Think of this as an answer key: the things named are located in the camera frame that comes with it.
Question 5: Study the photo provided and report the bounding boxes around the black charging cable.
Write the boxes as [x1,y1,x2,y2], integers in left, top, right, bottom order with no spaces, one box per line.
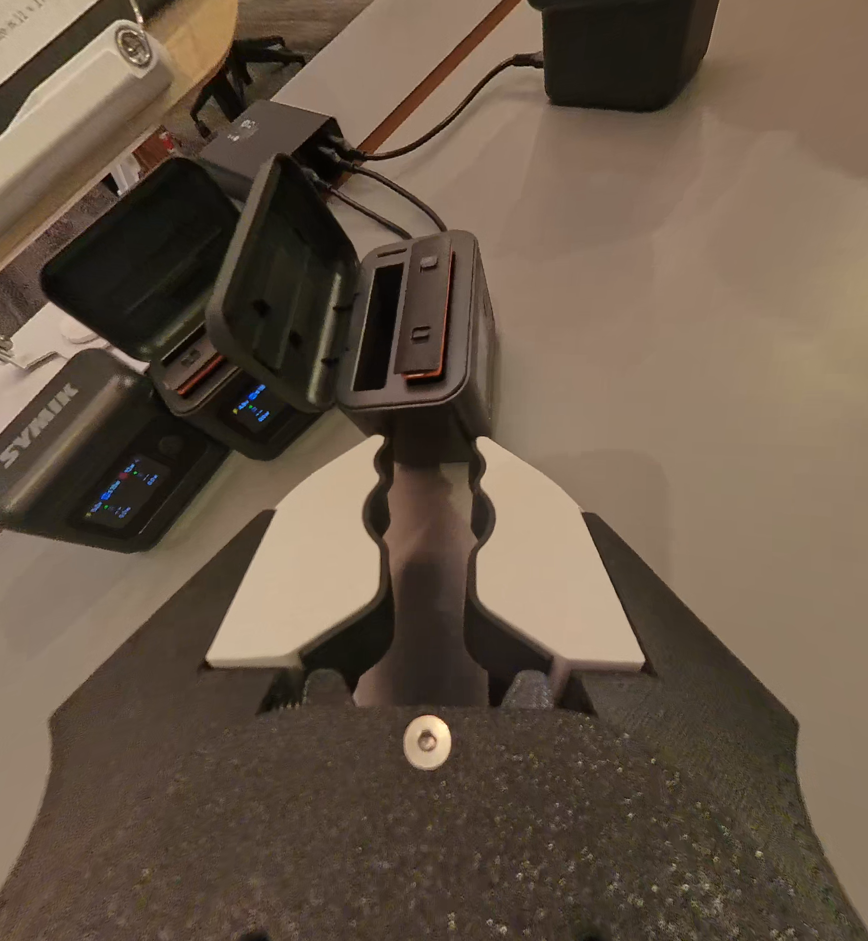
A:
[335,159,450,236]
[354,52,548,163]
[317,181,414,244]

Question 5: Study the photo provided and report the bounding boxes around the black battery charger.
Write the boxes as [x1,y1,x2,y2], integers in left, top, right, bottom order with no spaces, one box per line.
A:
[41,155,325,461]
[207,152,497,445]
[0,349,232,555]
[530,0,722,113]

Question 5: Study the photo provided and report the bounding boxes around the instruction board on stand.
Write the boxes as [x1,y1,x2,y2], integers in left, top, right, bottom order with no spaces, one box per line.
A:
[0,0,112,111]

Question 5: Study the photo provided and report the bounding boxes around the wooden sign board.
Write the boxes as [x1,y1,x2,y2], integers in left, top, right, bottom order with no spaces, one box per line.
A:
[0,0,240,295]

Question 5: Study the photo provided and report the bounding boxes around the black usb hub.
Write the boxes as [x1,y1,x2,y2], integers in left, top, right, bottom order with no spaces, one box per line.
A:
[199,103,359,199]

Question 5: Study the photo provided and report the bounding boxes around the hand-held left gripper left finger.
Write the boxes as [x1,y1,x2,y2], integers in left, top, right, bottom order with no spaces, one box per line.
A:
[204,434,398,677]

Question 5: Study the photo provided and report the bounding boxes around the red-edged black battery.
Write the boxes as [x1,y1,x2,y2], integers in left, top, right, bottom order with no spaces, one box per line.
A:
[402,248,453,380]
[170,358,232,401]

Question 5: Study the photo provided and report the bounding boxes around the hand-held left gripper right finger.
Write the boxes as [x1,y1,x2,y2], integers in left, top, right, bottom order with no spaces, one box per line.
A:
[464,434,650,680]

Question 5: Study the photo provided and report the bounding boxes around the white stand base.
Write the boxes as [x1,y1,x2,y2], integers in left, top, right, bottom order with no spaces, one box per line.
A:
[0,331,75,442]

